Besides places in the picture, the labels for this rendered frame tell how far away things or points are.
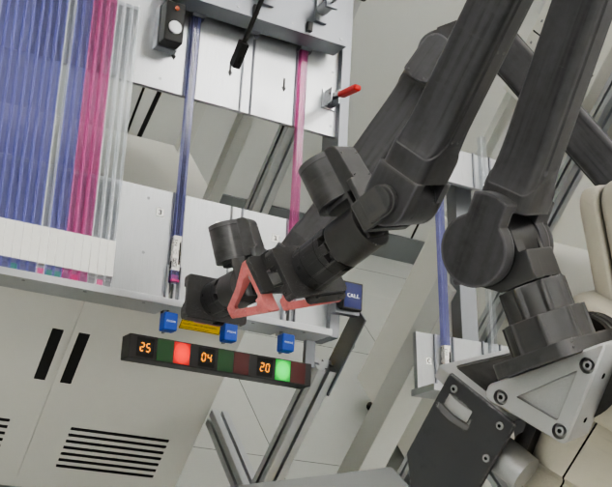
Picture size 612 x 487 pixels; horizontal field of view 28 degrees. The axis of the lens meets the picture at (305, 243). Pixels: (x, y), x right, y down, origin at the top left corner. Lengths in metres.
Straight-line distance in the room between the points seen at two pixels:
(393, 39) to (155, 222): 2.28
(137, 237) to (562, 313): 0.97
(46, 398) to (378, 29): 2.13
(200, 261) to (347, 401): 1.53
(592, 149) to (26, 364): 1.22
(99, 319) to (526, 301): 1.29
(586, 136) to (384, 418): 0.95
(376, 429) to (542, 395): 1.23
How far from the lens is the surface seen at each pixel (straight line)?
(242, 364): 2.06
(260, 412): 3.27
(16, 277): 1.91
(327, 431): 3.33
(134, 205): 2.03
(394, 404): 2.41
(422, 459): 1.47
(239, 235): 1.76
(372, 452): 2.47
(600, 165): 1.65
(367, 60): 4.19
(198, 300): 1.83
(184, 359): 2.01
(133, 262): 2.00
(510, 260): 1.22
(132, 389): 2.49
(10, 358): 2.39
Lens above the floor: 1.63
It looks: 22 degrees down
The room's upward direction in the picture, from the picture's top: 25 degrees clockwise
